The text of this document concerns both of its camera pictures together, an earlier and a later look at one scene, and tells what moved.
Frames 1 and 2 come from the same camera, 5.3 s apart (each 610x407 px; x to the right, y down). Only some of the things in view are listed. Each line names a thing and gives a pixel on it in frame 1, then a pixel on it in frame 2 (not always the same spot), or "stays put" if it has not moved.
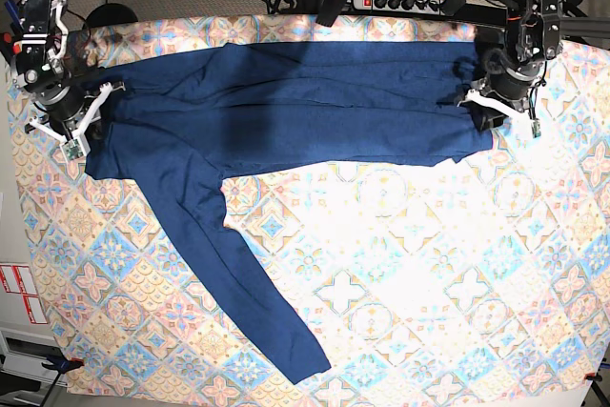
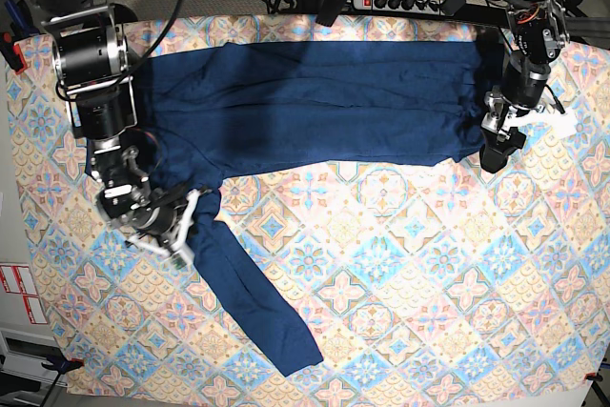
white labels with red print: [18, 279] stays put
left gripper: [57, 93] -> [141, 204]
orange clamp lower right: [593, 376] stays put
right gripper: [510, 85] -> [493, 119]
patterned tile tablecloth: [486, 275] stays put
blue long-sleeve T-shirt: [183, 117] stays put
